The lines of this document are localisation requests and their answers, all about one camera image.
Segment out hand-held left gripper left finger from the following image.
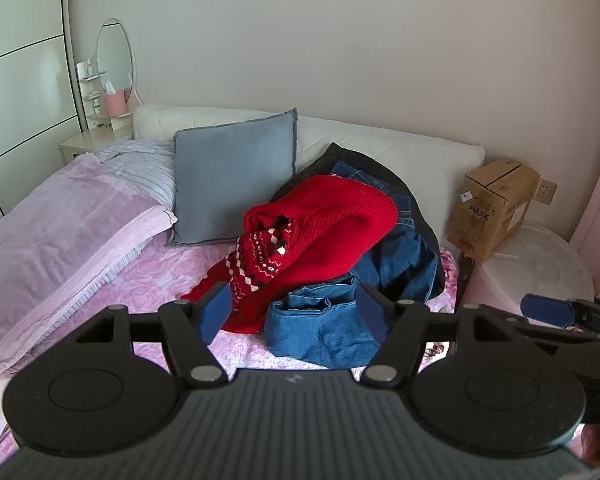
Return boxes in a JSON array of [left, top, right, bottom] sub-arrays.
[[72, 282, 231, 388]]

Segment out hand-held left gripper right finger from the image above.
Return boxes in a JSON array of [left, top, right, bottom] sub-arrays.
[[356, 284, 513, 388]]

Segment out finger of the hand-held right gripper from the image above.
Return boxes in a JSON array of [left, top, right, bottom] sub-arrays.
[[521, 294, 600, 342]]

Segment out red patterned knit sweater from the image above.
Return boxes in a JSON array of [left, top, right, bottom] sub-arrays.
[[180, 175, 398, 335]]

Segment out person's right hand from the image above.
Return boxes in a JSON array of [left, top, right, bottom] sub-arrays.
[[579, 422, 600, 467]]

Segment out white round table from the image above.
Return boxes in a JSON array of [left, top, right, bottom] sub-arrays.
[[457, 220, 595, 321]]

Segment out pink floral blanket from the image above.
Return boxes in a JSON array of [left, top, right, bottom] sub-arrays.
[[0, 240, 461, 471]]

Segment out dark blue denim jeans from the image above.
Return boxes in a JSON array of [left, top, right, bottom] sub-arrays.
[[330, 160, 443, 306]]

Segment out cardboard box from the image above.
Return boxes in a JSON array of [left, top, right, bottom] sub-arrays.
[[447, 157, 541, 263]]

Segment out grey cushion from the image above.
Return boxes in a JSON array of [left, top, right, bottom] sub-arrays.
[[167, 108, 299, 247]]

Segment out white padded headboard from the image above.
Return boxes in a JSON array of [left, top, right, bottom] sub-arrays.
[[132, 104, 486, 221]]

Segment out black garment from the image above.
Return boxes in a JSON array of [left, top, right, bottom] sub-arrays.
[[270, 142, 446, 301]]

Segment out pink quilt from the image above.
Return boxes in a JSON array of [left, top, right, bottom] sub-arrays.
[[0, 152, 178, 388]]

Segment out white nightstand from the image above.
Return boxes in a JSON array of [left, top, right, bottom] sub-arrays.
[[60, 124, 133, 163]]

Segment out pink tissue box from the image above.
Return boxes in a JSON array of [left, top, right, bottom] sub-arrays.
[[104, 90, 127, 117]]

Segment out small white tiered shelf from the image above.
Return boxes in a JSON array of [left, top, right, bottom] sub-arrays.
[[76, 59, 110, 117]]

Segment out oval mirror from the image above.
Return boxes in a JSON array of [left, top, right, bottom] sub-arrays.
[[96, 18, 140, 106]]

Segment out wall socket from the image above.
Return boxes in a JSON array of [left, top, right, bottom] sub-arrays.
[[536, 178, 557, 206]]

